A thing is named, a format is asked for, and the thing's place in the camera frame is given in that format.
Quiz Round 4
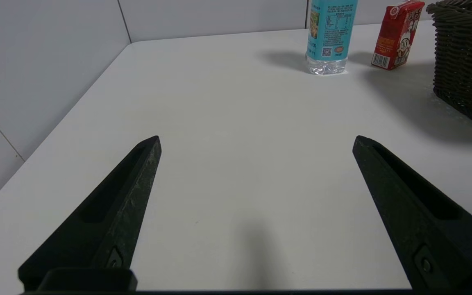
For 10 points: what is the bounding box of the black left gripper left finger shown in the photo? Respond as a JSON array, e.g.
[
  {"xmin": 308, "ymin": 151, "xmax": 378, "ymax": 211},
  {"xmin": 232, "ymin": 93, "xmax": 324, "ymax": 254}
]
[{"xmin": 18, "ymin": 135, "xmax": 162, "ymax": 289}]

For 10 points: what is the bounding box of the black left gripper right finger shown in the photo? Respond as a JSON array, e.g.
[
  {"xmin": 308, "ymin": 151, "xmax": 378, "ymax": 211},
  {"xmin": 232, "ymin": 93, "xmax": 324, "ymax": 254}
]
[{"xmin": 352, "ymin": 135, "xmax": 472, "ymax": 292}]

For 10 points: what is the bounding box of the dark brown wicker basket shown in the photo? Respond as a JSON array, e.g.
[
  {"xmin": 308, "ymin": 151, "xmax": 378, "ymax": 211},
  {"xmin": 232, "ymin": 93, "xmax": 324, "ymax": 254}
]
[{"xmin": 426, "ymin": 0, "xmax": 472, "ymax": 134}]

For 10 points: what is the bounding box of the red drink carton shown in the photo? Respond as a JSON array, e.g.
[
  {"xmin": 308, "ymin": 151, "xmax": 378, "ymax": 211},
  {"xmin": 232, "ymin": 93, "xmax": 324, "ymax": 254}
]
[{"xmin": 371, "ymin": 0, "xmax": 425, "ymax": 70}]

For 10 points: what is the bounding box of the clear water bottle blue label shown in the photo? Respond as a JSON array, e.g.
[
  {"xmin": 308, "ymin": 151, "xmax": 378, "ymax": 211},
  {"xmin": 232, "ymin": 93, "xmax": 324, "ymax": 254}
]
[{"xmin": 305, "ymin": 0, "xmax": 359, "ymax": 75}]

